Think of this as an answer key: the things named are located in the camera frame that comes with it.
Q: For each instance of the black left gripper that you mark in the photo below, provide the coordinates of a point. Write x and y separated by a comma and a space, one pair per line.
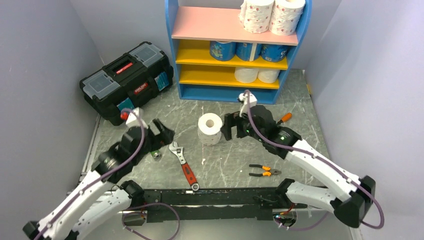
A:
164, 137

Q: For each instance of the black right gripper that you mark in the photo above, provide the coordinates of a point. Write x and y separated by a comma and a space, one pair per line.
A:
231, 120

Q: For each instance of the white roll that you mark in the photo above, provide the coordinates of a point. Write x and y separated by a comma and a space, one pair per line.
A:
246, 75
268, 76
209, 129
255, 15

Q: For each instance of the blue roll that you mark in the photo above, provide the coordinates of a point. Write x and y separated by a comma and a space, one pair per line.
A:
248, 52
222, 51
273, 52

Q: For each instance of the pink patterned paper towel roll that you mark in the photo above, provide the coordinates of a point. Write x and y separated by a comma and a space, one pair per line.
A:
285, 16

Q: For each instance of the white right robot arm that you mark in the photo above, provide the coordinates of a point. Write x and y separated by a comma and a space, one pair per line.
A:
346, 195

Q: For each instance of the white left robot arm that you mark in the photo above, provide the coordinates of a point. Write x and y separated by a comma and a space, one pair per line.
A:
78, 214

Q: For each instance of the blue shelf with coloured boards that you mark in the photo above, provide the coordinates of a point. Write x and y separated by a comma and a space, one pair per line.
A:
199, 76

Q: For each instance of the red adjustable wrench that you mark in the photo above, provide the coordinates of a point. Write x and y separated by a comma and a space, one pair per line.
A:
178, 151

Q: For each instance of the black plastic toolbox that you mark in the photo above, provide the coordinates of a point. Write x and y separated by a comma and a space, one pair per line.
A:
130, 81

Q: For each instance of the green handled tool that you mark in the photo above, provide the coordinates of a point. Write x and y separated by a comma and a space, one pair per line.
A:
156, 155

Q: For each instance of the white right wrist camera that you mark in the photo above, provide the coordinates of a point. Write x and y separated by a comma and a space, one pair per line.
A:
247, 100

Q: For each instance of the orange handled screwdriver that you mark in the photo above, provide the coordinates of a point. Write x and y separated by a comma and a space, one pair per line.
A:
285, 118

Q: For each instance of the orange handled pliers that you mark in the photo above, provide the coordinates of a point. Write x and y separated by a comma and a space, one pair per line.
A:
268, 171

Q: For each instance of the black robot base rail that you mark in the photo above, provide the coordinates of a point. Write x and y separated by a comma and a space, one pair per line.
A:
260, 203

